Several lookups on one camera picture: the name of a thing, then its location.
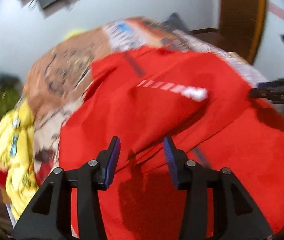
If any wooden door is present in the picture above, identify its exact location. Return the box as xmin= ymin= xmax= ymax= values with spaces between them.
xmin=219 ymin=0 xmax=267 ymax=64

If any grey neck pillow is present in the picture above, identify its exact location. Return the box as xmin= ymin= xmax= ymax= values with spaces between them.
xmin=0 ymin=73 xmax=20 ymax=89

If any red jacket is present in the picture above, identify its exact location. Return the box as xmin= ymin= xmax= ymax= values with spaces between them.
xmin=60 ymin=47 xmax=284 ymax=239

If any printed newspaper pattern blanket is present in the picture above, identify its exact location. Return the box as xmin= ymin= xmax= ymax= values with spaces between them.
xmin=6 ymin=16 xmax=284 ymax=238

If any yellow foam headboard guard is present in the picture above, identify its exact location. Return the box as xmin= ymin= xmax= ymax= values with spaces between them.
xmin=64 ymin=29 xmax=86 ymax=40

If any dark blue clothing on chair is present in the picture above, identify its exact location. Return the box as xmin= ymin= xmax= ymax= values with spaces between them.
xmin=162 ymin=12 xmax=191 ymax=34

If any yellow cartoon blanket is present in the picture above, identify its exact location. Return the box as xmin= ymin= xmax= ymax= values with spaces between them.
xmin=0 ymin=100 xmax=39 ymax=220

